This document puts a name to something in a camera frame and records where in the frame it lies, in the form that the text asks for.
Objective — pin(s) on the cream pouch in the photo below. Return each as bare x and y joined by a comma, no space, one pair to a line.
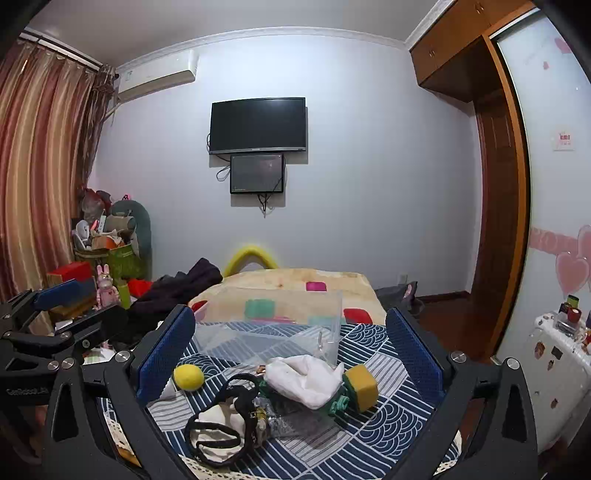
214,422

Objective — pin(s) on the dark clothing pile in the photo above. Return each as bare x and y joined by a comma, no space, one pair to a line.
175,288

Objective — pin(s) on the black wall television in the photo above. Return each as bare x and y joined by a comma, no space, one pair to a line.
257,124

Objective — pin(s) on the grey slipper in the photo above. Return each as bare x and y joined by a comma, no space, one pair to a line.
397,295

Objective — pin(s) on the white stickered appliance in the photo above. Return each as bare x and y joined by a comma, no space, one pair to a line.
554,369

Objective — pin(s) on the green cloth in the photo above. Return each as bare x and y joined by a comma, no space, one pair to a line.
339,405

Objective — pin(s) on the cardboard box of clutter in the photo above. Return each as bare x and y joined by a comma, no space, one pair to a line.
101,237

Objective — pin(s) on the yellow plush ball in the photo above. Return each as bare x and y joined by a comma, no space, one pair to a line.
188,377

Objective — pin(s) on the beige patchwork blanket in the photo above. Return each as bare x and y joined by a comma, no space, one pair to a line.
277,279

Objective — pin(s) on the blue wave patterned cloth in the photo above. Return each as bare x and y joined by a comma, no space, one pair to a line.
369,443

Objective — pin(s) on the yellow and green sponge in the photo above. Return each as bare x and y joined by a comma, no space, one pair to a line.
362,385

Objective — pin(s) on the yellow foam arch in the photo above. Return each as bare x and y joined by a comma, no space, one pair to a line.
249,253

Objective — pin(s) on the white air conditioner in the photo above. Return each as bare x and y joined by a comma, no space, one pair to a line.
157,78

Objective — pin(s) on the red cup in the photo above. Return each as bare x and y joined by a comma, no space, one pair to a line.
574,315

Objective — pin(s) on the pink heart sticker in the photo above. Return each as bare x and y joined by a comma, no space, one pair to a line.
570,272

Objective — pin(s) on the brown wooden door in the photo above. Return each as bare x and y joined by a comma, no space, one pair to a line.
496,221

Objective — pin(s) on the wooden overhead cabinet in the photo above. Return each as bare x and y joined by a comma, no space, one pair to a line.
452,50

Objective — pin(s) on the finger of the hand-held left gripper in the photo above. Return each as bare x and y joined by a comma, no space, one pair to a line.
99,323
62,293

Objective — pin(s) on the striped brown curtain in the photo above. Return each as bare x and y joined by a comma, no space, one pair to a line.
41,161

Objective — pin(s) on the pink rabbit toy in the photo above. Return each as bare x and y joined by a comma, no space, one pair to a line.
107,288

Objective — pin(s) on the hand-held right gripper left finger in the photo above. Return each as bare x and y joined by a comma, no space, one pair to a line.
166,355

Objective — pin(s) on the clear plastic box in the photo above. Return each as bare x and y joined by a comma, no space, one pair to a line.
277,337

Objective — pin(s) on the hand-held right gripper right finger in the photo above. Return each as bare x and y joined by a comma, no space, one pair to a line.
415,355

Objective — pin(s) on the green cardboard box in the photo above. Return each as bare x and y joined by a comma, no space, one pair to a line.
123,263

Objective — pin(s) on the small black wall monitor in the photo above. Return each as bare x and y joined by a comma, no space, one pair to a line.
256,174

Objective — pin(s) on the red cloth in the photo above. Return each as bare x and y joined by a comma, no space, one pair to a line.
139,287

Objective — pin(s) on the white sliding wardrobe door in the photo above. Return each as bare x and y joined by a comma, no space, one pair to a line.
549,194

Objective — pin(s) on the clear plastic bag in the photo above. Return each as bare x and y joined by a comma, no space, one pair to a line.
295,422

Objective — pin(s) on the white cloth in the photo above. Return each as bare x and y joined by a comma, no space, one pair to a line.
304,381

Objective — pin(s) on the red box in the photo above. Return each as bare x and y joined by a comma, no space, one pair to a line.
69,273

